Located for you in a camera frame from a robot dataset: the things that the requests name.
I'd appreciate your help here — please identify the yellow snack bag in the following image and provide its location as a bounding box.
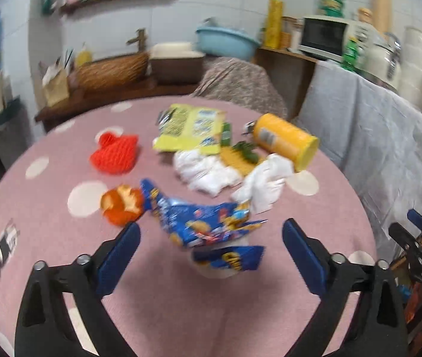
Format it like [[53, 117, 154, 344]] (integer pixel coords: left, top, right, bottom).
[[153, 103, 226, 156]]

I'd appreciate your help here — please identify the white rice cooker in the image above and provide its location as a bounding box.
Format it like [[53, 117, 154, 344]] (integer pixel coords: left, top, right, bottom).
[[363, 33, 401, 82]]

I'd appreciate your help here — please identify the green leafy scrap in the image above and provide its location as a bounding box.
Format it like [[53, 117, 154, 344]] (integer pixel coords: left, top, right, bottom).
[[233, 140, 265, 164]]

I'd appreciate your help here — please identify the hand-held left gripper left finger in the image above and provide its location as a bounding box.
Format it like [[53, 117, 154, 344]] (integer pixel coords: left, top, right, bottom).
[[14, 222, 141, 357]]

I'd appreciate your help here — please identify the white microwave oven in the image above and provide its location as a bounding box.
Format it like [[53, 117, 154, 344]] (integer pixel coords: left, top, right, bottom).
[[297, 15, 373, 64]]

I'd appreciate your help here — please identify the tall beige roll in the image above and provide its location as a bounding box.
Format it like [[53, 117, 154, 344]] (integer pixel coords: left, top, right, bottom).
[[372, 0, 392, 34]]

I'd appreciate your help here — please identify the wicker basket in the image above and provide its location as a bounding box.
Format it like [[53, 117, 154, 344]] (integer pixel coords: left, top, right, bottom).
[[74, 51, 150, 90]]

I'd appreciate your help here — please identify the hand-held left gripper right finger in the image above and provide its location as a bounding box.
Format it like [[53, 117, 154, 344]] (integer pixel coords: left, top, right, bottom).
[[282, 218, 409, 357]]

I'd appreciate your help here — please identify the yellow squeeze bottle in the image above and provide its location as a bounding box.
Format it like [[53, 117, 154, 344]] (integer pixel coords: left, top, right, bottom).
[[75, 43, 93, 68]]

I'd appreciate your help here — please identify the light grey cloth cover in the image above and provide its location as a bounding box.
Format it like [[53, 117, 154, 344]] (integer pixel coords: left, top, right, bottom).
[[298, 59, 422, 268]]

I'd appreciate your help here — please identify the glass jar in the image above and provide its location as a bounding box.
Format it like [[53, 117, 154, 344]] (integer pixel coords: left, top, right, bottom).
[[281, 17, 304, 51]]

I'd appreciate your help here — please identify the wooden cabinet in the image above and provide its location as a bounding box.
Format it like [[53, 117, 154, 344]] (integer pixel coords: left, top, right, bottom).
[[253, 46, 317, 120]]

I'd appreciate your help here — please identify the blue plastic basin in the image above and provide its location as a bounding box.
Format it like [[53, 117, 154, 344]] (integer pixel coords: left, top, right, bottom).
[[196, 18, 261, 60]]

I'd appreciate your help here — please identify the blue snack bag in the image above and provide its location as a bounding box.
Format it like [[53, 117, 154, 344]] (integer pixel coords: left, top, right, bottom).
[[140, 178, 269, 271]]

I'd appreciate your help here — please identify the small green bottle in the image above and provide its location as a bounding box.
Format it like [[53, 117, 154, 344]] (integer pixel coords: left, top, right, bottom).
[[221, 121, 234, 146]]

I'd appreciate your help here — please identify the brown storage box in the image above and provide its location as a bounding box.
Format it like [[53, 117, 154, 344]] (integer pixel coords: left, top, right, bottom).
[[150, 42, 206, 84]]

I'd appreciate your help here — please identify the pink polka dot tablecloth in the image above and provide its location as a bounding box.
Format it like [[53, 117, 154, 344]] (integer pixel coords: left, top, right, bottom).
[[0, 95, 379, 357]]

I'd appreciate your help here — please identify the tall yellow canister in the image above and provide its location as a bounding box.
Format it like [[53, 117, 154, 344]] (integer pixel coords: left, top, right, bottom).
[[263, 0, 284, 50]]

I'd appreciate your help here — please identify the wooden sideboard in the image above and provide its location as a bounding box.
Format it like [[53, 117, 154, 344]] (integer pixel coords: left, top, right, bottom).
[[34, 76, 204, 132]]

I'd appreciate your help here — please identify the paper bag with utensils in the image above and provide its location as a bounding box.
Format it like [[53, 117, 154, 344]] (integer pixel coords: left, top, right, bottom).
[[41, 50, 71, 107]]

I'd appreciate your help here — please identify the green soda bottle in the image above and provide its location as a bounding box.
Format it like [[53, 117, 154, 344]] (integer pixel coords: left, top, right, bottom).
[[342, 37, 362, 72]]

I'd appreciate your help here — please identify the small blue snack packet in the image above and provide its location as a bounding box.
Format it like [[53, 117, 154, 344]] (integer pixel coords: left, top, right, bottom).
[[190, 236, 250, 279]]

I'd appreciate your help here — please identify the white tissue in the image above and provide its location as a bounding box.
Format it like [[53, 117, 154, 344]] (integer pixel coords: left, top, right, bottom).
[[174, 150, 241, 197], [231, 153, 295, 214]]

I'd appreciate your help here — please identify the red foam fruit net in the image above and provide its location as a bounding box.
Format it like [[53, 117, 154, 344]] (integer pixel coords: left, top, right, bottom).
[[90, 132, 139, 174]]

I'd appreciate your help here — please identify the orange bread toy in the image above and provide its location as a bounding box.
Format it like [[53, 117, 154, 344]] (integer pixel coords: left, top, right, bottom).
[[100, 184, 145, 227]]

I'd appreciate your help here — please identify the stack of green cans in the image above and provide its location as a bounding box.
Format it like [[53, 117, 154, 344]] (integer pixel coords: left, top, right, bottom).
[[319, 0, 345, 17]]

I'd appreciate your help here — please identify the wooden tap ornament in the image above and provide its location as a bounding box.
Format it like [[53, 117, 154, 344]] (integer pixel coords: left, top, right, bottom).
[[127, 29, 148, 52]]

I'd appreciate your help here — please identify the floral cloth cover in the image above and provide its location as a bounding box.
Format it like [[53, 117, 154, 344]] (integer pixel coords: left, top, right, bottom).
[[190, 57, 288, 118]]

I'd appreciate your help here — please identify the yellow cylindrical canister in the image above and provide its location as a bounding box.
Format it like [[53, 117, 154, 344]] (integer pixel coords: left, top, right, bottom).
[[252, 113, 320, 173]]

